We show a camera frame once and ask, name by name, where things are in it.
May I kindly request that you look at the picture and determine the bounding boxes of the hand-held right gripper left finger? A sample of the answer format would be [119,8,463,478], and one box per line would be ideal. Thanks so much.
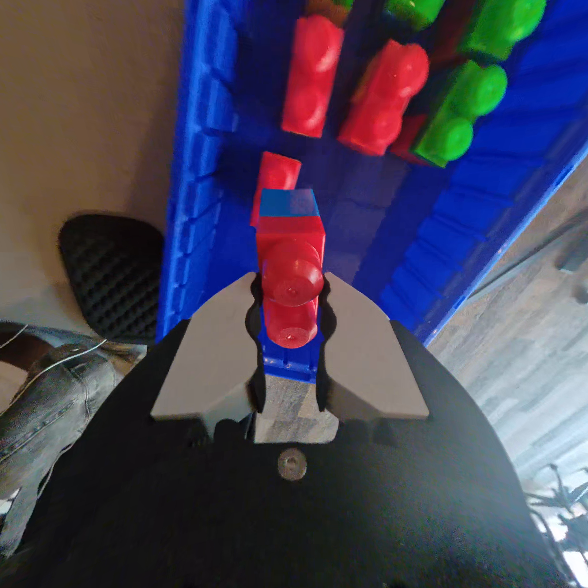
[149,272,267,423]

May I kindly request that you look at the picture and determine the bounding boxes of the green building block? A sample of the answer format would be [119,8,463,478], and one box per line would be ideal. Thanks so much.
[412,60,509,169]
[382,0,448,33]
[457,0,547,63]

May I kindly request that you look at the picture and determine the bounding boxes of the red two-stud building block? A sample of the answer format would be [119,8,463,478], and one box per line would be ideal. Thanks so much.
[255,216,328,350]
[250,152,302,226]
[337,39,431,157]
[281,14,345,138]

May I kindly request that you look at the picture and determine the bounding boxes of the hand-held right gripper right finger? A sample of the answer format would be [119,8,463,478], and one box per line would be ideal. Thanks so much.
[316,272,431,423]

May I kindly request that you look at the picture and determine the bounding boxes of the black textured wrist rest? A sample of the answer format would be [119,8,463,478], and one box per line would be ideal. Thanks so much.
[57,213,166,342]

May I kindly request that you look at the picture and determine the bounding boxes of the blue building block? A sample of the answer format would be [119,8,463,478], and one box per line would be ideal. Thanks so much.
[259,189,320,221]

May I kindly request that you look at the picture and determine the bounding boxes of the person's leg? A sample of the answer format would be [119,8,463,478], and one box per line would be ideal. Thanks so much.
[0,322,148,552]

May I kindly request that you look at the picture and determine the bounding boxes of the blue plastic bin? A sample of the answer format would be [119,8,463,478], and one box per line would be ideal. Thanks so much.
[155,0,588,385]

